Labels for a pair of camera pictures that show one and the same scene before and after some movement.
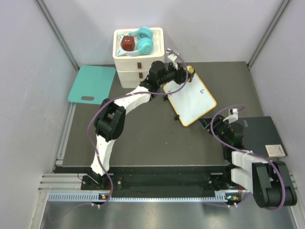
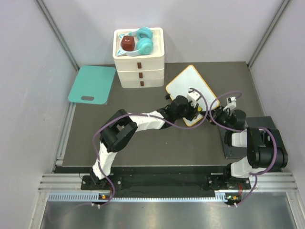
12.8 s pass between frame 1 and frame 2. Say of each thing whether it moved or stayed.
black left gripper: moved
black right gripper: moved
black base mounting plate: stayed
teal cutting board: stayed
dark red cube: stayed
